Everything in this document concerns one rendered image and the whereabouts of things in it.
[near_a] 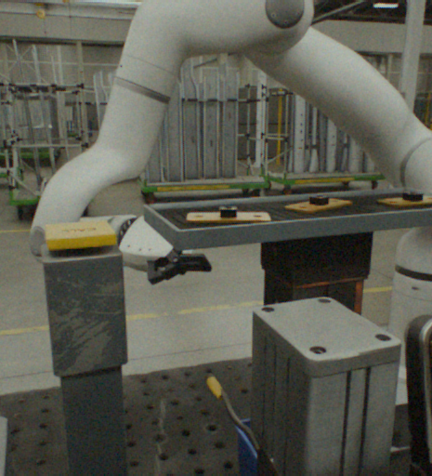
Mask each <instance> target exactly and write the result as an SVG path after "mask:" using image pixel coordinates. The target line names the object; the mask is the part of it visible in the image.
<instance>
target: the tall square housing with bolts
mask: <svg viewBox="0 0 432 476"><path fill-rule="evenodd" d="M252 324H253V326H252V372H251V417H250V430H251V431H252V433H253V434H254V435H255V436H256V437H257V439H258V440H259V443H260V445H261V447H262V449H263V452H262V453H261V454H257V474H256V476H388V472H389V462H390V454H391V445H392V436H393V427H394V418H395V409H396V400H397V392H398V383H399V366H400V355H401V347H402V345H401V341H400V339H399V338H396V337H394V336H392V335H391V334H389V333H388V332H387V331H384V330H383V328H381V327H379V326H378V325H376V324H374V323H371V322H369V321H368V320H366V319H364V318H363V317H361V316H359V314H358V313H356V312H353V311H351V310H349V309H348V308H346V307H345V306H344V305H341V304H339V303H338V302H336V301H334V299H333V298H330V297H315V298H308V299H301V301H300V300H295V302H288V303H282V304H275V305H269V306H263V307H257V308H255V309H254V310H253V321H252Z"/></svg>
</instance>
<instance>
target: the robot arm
mask: <svg viewBox="0 0 432 476"><path fill-rule="evenodd" d="M312 17H313V3H312V0H142V1H141V3H140V4H139V7H138V8H137V11H136V14H135V16H134V18H133V22H132V25H131V28H130V31H129V35H128V37H126V41H125V44H124V50H123V54H122V56H121V59H120V64H119V67H118V70H117V74H116V78H115V80H114V84H113V87H112V90H111V96H110V100H109V103H108V107H106V111H105V114H104V117H103V121H102V124H101V128H100V131H99V134H98V139H97V141H96V143H95V145H94V146H93V147H92V148H91V149H89V150H87V151H86V152H83V153H81V154H80V155H78V156H76V157H75V158H73V159H72V160H71V161H70V162H69V163H67V164H66V165H65V166H63V167H62V168H61V169H60V170H59V171H58V172H56V173H55V174H54V176H53V177H52V179H51V180H50V181H49V182H48V184H47V186H46V188H45V190H44V193H43V196H42V199H40V201H39V204H38V206H37V209H36V213H35V217H34V220H33V225H32V230H31V236H30V249H31V253H32V255H33V257H34V258H35V259H36V260H37V261H38V262H40V264H43V257H42V247H40V245H42V244H46V232H45V225H46V224H59V223H73V222H85V221H98V220H106V221H107V222H108V223H109V224H110V226H111V227H112V230H113V231H114V232H115V234H116V244H117V246H118V248H120V250H121V251H122V252H123V254H124V267H128V268H131V269H133V270H138V271H144V272H146V273H147V279H148V281H149V282H150V283H151V285H155V284H158V283H159V282H162V281H163V280H170V279H172V278H174V277H175V276H177V275H184V274H185V273H186V272H187V271H200V272H211V271H212V269H213V268H212V265H211V263H210V261H209V260H207V258H206V256H205V255H204V254H192V252H193V250H188V251H176V250H175V248H174V247H173V246H172V245H170V244H169V243H167V242H166V240H165V239H164V238H163V237H162V236H161V235H160V234H158V233H157V232H156V231H155V230H153V229H152V227H151V226H150V225H149V224H147V223H146V222H145V221H144V216H143V217H140V218H137V217H135V216H130V215H128V216H113V217H97V218H81V216H82V214H83V212H84V209H85V207H86V206H88V204H89V203H90V202H91V201H92V199H93V198H94V197H95V196H96V195H97V194H98V192H100V191H101V190H104V189H105V188H107V187H108V186H110V185H112V184H114V183H116V182H119V181H123V180H127V179H133V178H137V177H139V176H140V175H141V173H142V172H143V171H144V170H145V168H146V166H147V164H148V162H149V160H150V158H151V152H152V149H153V147H154V144H156V141H157V138H158V135H159V132H160V129H161V126H162V123H163V120H164V116H165V113H166V110H167V107H168V103H169V100H170V98H171V95H172V92H173V88H175V85H176V82H177V78H178V74H179V71H180V69H181V66H182V64H183V62H184V61H185V60H186V59H187V58H189V57H195V56H202V55H211V54H219V53H230V52H242V53H243V55H244V56H245V57H246V58H247V59H249V61H251V62H252V63H253V64H254V65H255V66H256V67H258V68H259V69H260V70H261V71H263V72H264V73H266V74H267V75H269V77H270V78H272V79H273V80H276V81H277V82H279V83H281V84H282V85H284V86H286V87H287V88H289V89H290V90H293V91H294V92H295V94H297V95H298V96H299V97H301V98H302V99H304V100H306V101H308V102H309V103H311V104H312V105H313V106H315V107H316V108H317V109H319V111H320V112H321V113H322V114H325V115H326V116H327V117H328V118H329V119H331V120H332V121H333V122H334V123H335V124H337V125H338V126H339V128H340V129H343V130H344V131H345V132H346V133H347V134H348V135H349V136H350V137H352V138H353V139H354V140H355V141H356V142H358V143H359V145H360V147H361V148H362V149H363V150H364V151H365V152H366V154H367V155H368V156H369V158H370V159H371V160H372V163H374V164H375V165H376V167H377V168H378V169H379V170H380V172H381V173H382V174H383V175H384V177H385V178H386V180H388V181H389V182H390V183H391V185H392V186H393V187H394V188H409V189H414V190H419V191H424V192H432V131H431V130H430V129H428V128H427V127H426V126H423V125H422V124H421V123H420V122H419V121H418V119H417V117H416V116H415V115H414V113H413V112H412V110H411V109H409V107H408V105H407V104H406V101H405V100H404V98H403V97H402V96H401V94H400V93H399V92H398V91H397V90H396V88H394V87H393V86H392V85H391V84H390V83H389V82H388V81H387V80H386V79H385V77H384V76H383V75H382V74H379V73H378V72H377V71H376V70H375V68H374V67H373V66H372V65H371V64H370V63H368V62H367V61H366V60H365V59H363V58H361V57H360V56H359V55H357V53H356V52H355V51H353V50H352V49H350V48H347V47H346V46H343V45H341V44H340V43H338V42H336V41H335V40H332V39H330V38H329V36H327V35H325V34H323V33H320V32H319V31H316V30H314V29H312V28H311V27H309V26H310V24H311V21H312ZM425 314H429V315H432V225H431V226H421V227H413V228H412V230H411V231H409V232H408V233H406V234H405V235H404V236H403V237H401V238H400V239H399V242H398V245H397V251H396V257H395V267H394V275H393V285H392V293H391V302H390V311H389V321H388V328H387V330H386V331H387V332H388V333H389V334H391V335H392V336H394V337H396V338H399V339H400V341H401V345H402V347H401V355H400V366H399V382H402V383H405V384H406V371H405V341H404V332H405V328H406V325H407V324H408V322H410V321H411V320H412V319H415V318H416V317H418V316H421V315H425Z"/></svg>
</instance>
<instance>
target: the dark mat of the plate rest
mask: <svg viewBox="0 0 432 476"><path fill-rule="evenodd" d="M397 198H403V192H394V193H379V194H364V196H350V197H336V198H330V199H335V200H341V201H348V202H352V205H347V206H341V207H337V208H333V209H327V210H323V212H319V213H314V214H305V213H299V212H294V211H289V209H285V206H286V205H294V204H300V203H305V202H309V199H307V200H293V201H279V202H265V203H251V204H236V207H237V213H267V214H268V215H269V217H270V222H276V221H287V220H299V219H311V218H333V217H345V216H356V215H368V214H379V212H391V211H403V210H414V209H426V208H432V205H418V206H406V207H393V206H389V205H380V204H377V203H376V200H385V199H397ZM154 211H155V212H157V213H158V214H159V215H161V216H162V217H163V218H165V219H166V220H167V221H169V222H170V223H172V224H174V225H175V226H176V227H178V229H179V230H181V231H184V230H196V228H208V227H218V226H230V225H242V224H253V223H188V222H187V215H188V214H190V213H220V205H209V206H194V207H180V208H166V209H154Z"/></svg>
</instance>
